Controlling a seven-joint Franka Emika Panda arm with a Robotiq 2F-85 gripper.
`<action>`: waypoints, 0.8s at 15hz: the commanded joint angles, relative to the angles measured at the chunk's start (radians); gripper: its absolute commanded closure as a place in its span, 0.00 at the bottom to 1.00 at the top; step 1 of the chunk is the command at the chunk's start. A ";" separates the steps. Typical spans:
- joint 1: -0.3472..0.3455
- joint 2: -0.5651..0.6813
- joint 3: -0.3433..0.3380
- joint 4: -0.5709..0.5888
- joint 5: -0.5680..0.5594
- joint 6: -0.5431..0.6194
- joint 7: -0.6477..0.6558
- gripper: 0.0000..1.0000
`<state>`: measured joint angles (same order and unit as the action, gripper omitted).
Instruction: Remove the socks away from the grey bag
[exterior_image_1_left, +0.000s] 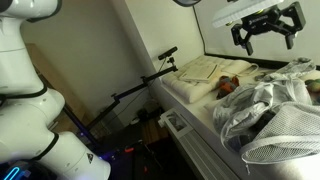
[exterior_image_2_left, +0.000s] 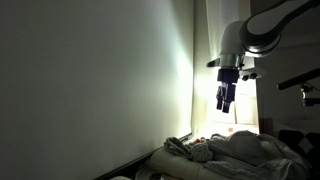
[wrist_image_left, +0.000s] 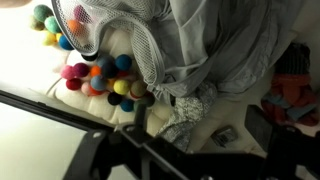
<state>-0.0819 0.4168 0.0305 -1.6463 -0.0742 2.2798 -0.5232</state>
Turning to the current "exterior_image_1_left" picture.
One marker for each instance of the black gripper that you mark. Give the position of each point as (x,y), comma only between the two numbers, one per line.
(265,21)

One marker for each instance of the red brown cloth item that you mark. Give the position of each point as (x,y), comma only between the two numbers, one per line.
(228,87)

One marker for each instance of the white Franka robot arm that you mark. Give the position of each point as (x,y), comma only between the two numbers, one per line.
(26,126)

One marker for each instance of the grey mesh laundry bag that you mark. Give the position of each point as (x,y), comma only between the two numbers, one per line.
(286,133)

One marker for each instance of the cream paper booklet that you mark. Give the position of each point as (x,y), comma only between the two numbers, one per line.
(200,72)

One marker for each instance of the framed black and white photo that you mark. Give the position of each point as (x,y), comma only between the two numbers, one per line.
(176,121)

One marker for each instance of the white slatted panel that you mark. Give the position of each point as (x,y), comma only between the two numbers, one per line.
(196,150)

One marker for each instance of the white wrist camera mount plate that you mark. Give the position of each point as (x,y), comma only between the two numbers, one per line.
(240,11)

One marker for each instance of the black bar camera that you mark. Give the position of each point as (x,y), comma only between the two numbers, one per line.
(167,52)

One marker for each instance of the black articulated camera stand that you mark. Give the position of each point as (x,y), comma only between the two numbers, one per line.
(150,80)

